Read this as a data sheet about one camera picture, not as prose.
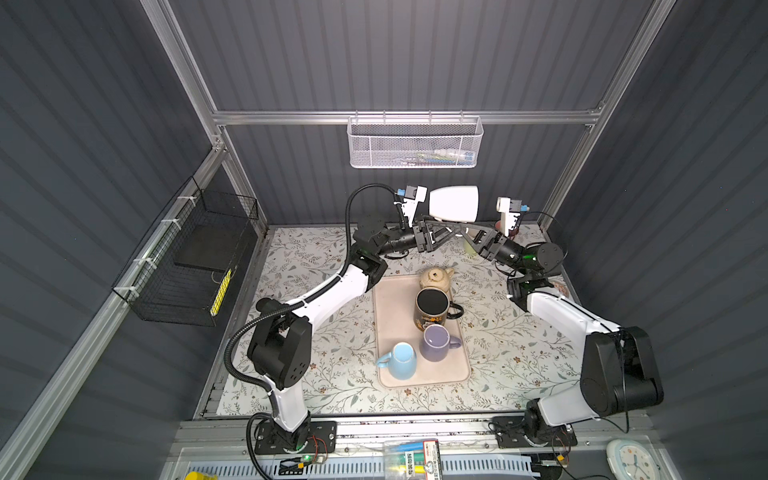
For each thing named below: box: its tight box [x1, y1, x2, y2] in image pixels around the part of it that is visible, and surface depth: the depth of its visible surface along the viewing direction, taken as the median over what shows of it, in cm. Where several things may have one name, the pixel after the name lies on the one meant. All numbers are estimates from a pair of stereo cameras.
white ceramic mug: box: [429, 185, 479, 222], surface depth 66 cm
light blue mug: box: [376, 342, 417, 381], surface depth 79 cm
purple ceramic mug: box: [420, 324, 462, 362], surface depth 85 cm
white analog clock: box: [606, 438, 661, 480], surface depth 70 cm
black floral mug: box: [414, 287, 464, 331], surface depth 88 cm
